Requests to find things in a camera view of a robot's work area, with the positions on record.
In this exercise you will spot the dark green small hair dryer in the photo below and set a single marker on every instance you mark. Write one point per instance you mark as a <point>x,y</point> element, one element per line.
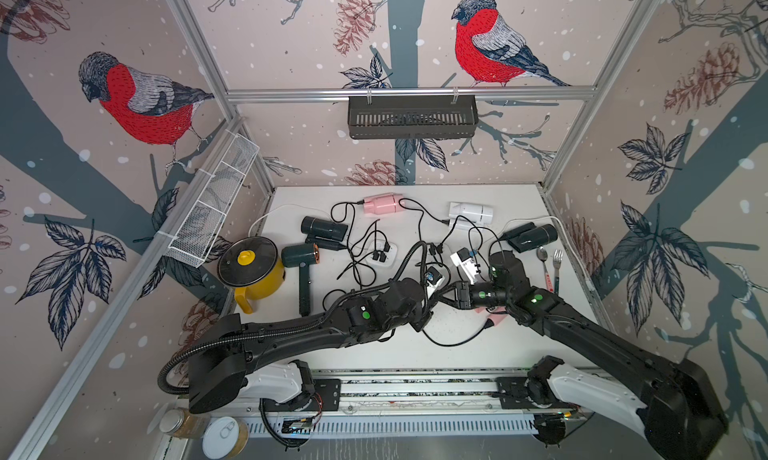
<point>325,234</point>

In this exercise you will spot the silver fork dark handle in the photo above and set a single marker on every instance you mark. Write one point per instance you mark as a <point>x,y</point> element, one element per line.
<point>557,263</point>

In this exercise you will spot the silver spoon pink handle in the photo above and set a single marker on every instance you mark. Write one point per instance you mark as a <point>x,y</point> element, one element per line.
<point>542,255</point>

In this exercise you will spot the yellow pot with glass lid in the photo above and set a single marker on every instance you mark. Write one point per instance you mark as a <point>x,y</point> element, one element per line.
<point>253,269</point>

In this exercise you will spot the black hanging wall basket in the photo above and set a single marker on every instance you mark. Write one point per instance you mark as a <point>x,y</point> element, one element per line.
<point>412,117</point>

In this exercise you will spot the white folding hair dryer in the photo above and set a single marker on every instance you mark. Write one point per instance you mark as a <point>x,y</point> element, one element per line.
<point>464,215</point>

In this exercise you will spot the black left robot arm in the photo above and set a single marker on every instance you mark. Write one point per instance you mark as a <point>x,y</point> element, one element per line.
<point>211,372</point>

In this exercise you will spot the white wire basket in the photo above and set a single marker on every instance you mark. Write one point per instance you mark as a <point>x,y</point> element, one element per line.
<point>192,242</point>

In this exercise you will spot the pink folding hair dryer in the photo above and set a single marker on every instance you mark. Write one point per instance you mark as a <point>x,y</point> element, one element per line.
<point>383,204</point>

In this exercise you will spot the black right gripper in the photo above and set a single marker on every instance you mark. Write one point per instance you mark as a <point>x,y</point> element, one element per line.
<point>463,295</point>

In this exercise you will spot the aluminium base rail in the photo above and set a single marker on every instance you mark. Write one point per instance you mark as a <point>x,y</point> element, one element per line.
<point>356,404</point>

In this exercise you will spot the glass jar with lid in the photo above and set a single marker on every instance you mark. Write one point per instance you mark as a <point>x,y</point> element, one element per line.
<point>181,423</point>

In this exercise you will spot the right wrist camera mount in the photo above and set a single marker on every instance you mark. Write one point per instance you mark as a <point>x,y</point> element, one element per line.
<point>464,260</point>

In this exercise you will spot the white power strip left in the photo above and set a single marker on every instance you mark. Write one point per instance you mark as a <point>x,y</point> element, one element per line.
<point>383,255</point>

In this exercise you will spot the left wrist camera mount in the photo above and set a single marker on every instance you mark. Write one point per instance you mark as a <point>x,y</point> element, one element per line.
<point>433,280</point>

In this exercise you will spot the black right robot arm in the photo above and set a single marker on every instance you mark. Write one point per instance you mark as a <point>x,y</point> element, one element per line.
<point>672,405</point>

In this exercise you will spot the green copper long hair dryer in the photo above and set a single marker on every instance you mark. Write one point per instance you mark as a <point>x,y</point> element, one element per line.
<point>302,256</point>

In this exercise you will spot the white lidded tin can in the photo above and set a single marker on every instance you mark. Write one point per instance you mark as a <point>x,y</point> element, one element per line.
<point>225,438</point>

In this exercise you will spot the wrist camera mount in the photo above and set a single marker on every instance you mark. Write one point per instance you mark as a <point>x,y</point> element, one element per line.
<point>433,280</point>
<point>464,260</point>

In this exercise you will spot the dark green folding hair dryer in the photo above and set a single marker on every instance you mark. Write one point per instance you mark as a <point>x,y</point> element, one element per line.
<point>528,236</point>

